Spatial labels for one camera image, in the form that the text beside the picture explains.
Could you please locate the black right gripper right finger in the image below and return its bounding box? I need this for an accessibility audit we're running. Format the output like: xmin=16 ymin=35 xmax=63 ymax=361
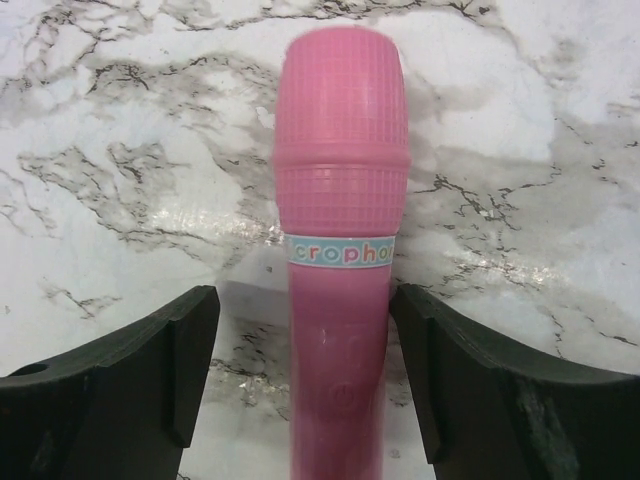
xmin=390 ymin=284 xmax=639 ymax=480

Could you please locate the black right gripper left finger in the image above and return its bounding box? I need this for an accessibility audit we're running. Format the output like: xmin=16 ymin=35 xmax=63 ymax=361
xmin=1 ymin=286 xmax=220 ymax=479

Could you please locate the pink toy microphone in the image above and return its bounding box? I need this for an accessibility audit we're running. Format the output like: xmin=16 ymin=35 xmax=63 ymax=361
xmin=272 ymin=26 xmax=411 ymax=479

